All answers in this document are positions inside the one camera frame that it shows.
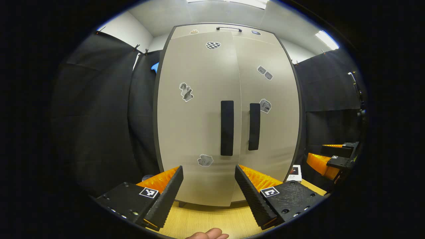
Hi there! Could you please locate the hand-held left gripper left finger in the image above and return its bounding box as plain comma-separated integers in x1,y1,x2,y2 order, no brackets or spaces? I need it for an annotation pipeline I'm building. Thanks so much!
95,165,185,232

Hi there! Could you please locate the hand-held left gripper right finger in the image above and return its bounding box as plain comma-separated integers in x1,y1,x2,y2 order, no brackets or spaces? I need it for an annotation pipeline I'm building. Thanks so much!
234,164,326,230

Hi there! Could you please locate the white shoe cabinet door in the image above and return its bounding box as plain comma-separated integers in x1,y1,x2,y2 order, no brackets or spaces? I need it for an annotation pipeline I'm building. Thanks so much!
232,35,301,203
156,32,242,207

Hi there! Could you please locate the white shoe cabinet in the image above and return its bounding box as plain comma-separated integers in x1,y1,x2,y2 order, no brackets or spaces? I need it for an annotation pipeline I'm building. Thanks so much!
153,23,303,208

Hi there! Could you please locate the white cardboard box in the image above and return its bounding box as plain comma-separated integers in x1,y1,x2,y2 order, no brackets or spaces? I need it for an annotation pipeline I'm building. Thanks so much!
287,165,302,183

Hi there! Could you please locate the ceiling light panel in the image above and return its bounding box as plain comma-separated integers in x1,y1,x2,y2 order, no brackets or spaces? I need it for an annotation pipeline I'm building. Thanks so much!
315,30,340,51
186,0,269,10

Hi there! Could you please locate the black rectangular door handle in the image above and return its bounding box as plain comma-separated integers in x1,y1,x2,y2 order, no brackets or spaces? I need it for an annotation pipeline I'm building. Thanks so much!
248,103,261,151
220,100,234,156

